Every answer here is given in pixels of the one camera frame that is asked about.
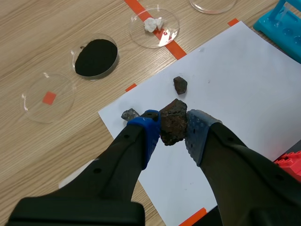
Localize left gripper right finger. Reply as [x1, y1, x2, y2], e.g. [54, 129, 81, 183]
[185, 109, 301, 226]

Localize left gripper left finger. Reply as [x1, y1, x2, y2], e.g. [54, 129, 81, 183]
[6, 109, 162, 226]

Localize large dark brown stone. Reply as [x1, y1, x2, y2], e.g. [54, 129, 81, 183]
[158, 98, 189, 146]

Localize small grey stone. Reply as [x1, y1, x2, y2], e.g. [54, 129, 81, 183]
[120, 108, 140, 122]

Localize toy brick block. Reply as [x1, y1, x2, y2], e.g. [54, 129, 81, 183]
[272, 150, 301, 182]

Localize white sheet of paper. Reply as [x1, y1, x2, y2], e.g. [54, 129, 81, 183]
[97, 20, 301, 226]

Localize small dark reddish stone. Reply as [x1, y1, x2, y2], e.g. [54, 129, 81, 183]
[173, 76, 189, 96]

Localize empty clear glass dish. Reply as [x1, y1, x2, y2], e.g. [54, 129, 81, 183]
[189, 0, 238, 15]
[21, 73, 76, 124]

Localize glass dish with black powder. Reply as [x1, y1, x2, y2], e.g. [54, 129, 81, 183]
[71, 33, 119, 81]

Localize white lump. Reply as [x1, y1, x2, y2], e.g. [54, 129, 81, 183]
[143, 17, 165, 33]

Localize turquoise rack with round holes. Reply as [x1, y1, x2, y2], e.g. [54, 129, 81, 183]
[253, 0, 301, 65]

